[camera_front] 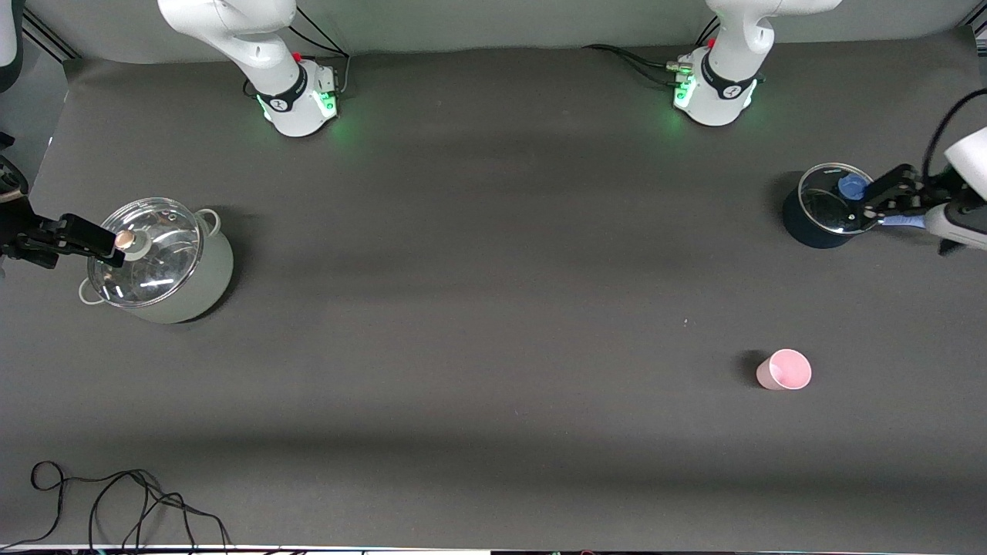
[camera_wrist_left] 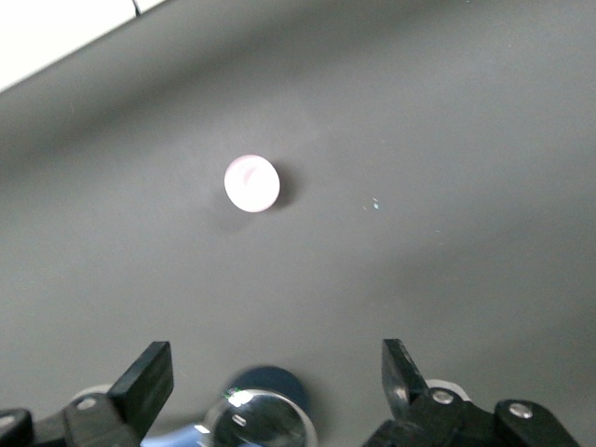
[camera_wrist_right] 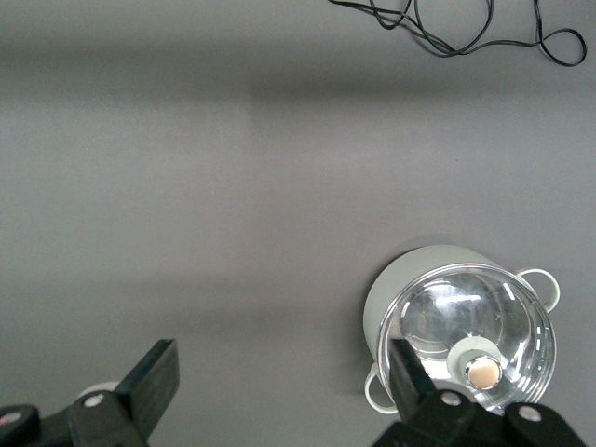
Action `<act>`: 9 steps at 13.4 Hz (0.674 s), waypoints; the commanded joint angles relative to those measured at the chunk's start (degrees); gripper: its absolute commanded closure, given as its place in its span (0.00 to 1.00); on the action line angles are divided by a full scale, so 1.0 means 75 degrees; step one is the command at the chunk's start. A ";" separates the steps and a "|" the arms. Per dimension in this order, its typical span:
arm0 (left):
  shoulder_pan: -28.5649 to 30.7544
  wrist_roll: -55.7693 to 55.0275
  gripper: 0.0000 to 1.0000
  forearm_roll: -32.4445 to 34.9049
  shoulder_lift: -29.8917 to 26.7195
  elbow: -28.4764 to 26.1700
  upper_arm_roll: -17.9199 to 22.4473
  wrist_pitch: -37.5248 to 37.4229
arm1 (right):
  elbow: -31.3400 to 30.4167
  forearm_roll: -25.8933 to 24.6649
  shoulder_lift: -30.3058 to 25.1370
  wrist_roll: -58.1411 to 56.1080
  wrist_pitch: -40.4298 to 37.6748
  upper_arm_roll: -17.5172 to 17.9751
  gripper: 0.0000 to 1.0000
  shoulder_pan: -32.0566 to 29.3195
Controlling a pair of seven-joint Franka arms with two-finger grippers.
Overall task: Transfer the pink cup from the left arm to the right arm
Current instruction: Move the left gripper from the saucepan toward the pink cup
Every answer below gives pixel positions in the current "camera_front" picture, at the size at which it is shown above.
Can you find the dark grey table mat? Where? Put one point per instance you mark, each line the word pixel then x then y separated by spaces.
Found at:
pixel 493 308

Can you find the glass saucepan lid blue knob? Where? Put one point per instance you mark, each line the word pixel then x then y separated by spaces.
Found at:
pixel 825 208

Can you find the pink plastic cup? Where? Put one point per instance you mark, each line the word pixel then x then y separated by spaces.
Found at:
pixel 783 374

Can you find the glass pot lid grey knob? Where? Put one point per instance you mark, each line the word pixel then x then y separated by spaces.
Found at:
pixel 162 270

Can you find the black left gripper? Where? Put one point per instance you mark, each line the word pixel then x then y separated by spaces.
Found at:
pixel 929 193

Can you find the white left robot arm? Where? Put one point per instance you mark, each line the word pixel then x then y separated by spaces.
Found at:
pixel 725 85

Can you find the aluminium frame rail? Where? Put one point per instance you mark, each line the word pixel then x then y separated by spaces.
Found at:
pixel 46 38
pixel 973 29

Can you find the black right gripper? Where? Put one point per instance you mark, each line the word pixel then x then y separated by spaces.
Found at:
pixel 17 234

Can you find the sage green stock pot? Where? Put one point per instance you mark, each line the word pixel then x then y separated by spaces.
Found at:
pixel 208 285

